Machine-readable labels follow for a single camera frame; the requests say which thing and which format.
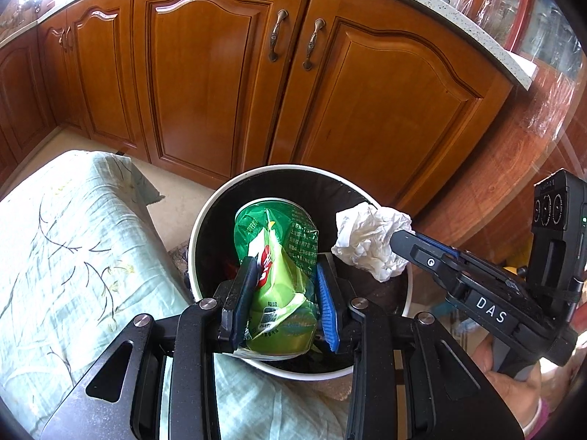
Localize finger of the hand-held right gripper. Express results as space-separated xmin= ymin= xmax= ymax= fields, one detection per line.
xmin=415 ymin=233 xmax=524 ymax=290
xmin=390 ymin=230 xmax=465 ymax=295

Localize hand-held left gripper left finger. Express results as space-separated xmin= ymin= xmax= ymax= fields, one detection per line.
xmin=41 ymin=257 xmax=260 ymax=440

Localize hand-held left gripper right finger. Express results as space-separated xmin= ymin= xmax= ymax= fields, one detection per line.
xmin=316 ymin=254 xmax=526 ymax=440

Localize green chip bag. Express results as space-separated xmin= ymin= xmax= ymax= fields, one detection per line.
xmin=233 ymin=198 xmax=322 ymax=359

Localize white paper ball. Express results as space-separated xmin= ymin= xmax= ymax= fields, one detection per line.
xmin=331 ymin=202 xmax=413 ymax=283

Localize wooden kitchen cabinet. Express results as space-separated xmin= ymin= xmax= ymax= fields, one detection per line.
xmin=0 ymin=0 xmax=540 ymax=91

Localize large arched wooden cabinet door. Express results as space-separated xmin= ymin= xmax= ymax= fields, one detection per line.
xmin=268 ymin=0 xmax=515 ymax=221

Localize narrow wooden cabinet door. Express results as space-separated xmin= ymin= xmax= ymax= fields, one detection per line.
xmin=65 ymin=0 xmax=153 ymax=160
xmin=36 ymin=10 xmax=89 ymax=135

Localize light green printed cloth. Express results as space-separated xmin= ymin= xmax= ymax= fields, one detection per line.
xmin=0 ymin=149 xmax=350 ymax=440

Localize plastic wrapped wooden door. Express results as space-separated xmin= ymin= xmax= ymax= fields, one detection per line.
xmin=413 ymin=0 xmax=587 ymax=285

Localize white round trash bin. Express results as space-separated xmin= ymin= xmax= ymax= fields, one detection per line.
xmin=188 ymin=164 xmax=414 ymax=382

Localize person's right hand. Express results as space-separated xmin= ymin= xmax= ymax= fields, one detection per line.
xmin=472 ymin=343 xmax=566 ymax=438

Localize wooden sink base cabinets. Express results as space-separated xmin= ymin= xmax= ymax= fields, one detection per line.
xmin=0 ymin=26 xmax=59 ymax=179

